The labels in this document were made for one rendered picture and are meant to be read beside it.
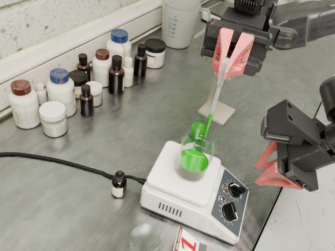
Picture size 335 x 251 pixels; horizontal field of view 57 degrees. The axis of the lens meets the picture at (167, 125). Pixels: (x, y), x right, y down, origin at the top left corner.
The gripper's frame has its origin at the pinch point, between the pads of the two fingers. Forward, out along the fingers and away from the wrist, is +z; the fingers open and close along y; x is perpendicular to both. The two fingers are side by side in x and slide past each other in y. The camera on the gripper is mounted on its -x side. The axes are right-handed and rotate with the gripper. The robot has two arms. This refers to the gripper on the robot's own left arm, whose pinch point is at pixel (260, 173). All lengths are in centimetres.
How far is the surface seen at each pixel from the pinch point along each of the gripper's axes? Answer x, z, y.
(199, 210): -6.6, 8.2, 8.2
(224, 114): 2.6, 15.0, -26.7
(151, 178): -16.0, 11.5, 4.9
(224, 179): -2.0, 7.4, -0.4
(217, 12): -1, 21, -86
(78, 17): -43, 27, -40
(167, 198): -11.9, 11.4, 7.2
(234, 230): 1.1, 7.2, 9.0
